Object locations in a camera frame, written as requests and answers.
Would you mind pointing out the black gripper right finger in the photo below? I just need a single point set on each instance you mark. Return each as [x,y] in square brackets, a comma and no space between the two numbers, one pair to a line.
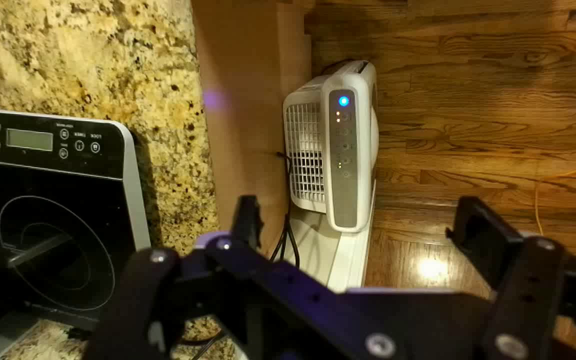
[524,293]

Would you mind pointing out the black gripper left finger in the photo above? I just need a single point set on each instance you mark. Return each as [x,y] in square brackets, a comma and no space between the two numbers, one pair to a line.
[143,301]

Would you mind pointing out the black induction cooktop silver rim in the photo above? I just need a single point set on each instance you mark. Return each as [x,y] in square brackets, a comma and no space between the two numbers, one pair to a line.
[49,220]

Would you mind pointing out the wooden cabinet side panel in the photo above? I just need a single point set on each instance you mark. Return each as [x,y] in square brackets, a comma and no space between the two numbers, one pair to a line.
[249,101]

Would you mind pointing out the white air purifier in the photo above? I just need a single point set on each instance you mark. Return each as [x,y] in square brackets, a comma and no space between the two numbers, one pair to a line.
[341,147]

